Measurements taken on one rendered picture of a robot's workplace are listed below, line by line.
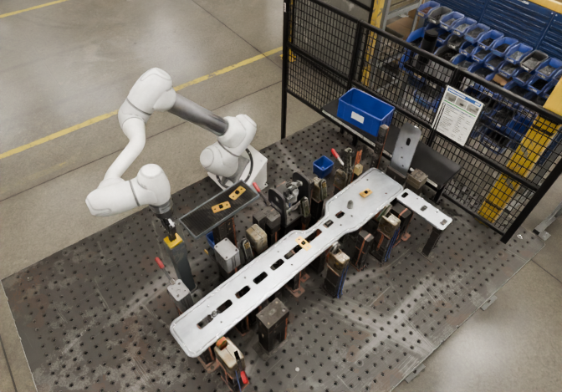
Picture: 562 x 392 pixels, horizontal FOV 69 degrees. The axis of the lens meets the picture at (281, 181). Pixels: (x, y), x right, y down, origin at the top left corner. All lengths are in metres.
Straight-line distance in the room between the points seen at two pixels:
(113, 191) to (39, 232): 2.19
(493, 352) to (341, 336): 1.30
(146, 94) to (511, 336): 2.70
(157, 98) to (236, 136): 0.53
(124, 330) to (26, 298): 0.57
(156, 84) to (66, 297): 1.19
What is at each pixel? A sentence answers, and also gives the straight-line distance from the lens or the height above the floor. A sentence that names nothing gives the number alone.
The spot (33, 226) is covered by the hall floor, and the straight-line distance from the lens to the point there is 3.79.
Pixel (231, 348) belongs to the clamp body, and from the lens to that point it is 1.72.
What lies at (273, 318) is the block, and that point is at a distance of 1.79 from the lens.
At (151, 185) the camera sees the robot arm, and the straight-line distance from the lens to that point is 1.53.
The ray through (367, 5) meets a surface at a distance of 3.88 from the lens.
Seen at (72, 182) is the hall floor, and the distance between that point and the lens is 3.96.
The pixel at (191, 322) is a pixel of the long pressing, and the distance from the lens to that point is 1.85.
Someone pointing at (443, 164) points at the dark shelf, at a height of 1.03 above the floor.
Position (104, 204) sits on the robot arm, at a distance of 1.56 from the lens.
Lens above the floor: 2.68
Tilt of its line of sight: 49 degrees down
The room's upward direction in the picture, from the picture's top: 1 degrees clockwise
